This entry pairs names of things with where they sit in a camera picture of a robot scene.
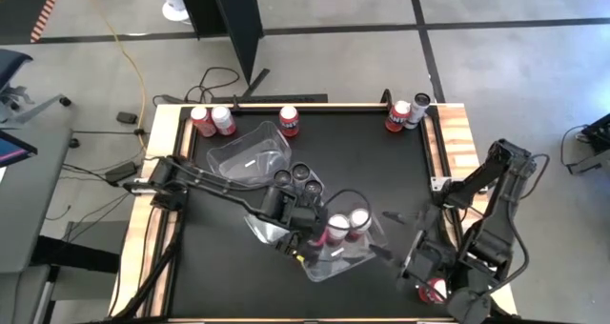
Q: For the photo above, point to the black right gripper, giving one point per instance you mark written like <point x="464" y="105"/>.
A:
<point x="426" y="262"/>

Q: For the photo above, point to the black frame strut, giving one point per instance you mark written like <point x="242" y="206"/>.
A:
<point x="157" y="267"/>

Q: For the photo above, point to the monitor with blue screen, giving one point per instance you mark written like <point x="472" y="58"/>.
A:
<point x="12" y="147"/>

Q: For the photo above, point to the black hazard-striped floor mat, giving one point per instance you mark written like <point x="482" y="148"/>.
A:
<point x="28" y="5"/>

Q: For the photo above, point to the black divider panel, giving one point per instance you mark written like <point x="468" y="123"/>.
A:
<point x="233" y="19"/>

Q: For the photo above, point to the white red raspberry soda can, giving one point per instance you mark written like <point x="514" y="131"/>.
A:
<point x="322" y="236"/>
<point x="436" y="289"/>
<point x="337" y="228"/>
<point x="358" y="221"/>

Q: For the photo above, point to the grey desk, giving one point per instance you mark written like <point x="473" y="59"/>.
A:
<point x="28" y="209"/>

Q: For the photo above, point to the small black power adapter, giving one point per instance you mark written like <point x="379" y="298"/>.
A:
<point x="127" y="117"/>

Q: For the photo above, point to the grey office chair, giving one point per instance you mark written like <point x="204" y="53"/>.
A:
<point x="12" y="66"/>

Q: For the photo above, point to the black power brick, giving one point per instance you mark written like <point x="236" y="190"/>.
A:
<point x="121" y="171"/>

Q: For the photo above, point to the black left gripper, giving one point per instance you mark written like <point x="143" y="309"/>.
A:
<point x="286" y="209"/>

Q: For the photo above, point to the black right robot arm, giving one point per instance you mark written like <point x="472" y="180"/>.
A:
<point x="491" y="238"/>

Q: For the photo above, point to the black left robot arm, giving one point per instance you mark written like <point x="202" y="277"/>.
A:
<point x="214" y="183"/>

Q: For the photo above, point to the grey stand with black equipment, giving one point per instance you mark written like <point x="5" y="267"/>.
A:
<point x="595" y="138"/>

